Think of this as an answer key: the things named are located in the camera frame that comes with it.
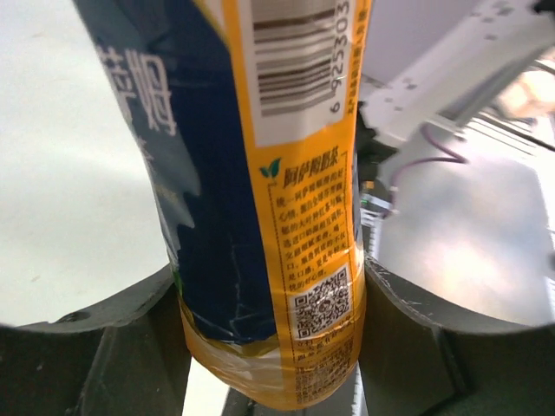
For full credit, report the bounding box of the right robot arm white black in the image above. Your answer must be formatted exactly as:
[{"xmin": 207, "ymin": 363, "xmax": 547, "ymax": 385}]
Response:
[{"xmin": 356, "ymin": 1, "xmax": 554, "ymax": 182}]

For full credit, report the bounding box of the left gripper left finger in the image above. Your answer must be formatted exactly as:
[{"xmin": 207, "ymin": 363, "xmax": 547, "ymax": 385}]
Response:
[{"xmin": 1, "ymin": 267, "xmax": 191, "ymax": 415}]

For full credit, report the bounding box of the orange tea bottle blue label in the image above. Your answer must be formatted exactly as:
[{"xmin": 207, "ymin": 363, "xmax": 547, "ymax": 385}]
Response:
[{"xmin": 75, "ymin": 1, "xmax": 372, "ymax": 411}]

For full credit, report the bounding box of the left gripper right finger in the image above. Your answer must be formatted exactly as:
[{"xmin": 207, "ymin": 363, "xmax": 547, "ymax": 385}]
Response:
[{"xmin": 359, "ymin": 257, "xmax": 554, "ymax": 415}]

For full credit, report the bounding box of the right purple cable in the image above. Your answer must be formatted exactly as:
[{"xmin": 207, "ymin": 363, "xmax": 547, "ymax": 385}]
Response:
[{"xmin": 388, "ymin": 121, "xmax": 471, "ymax": 218}]

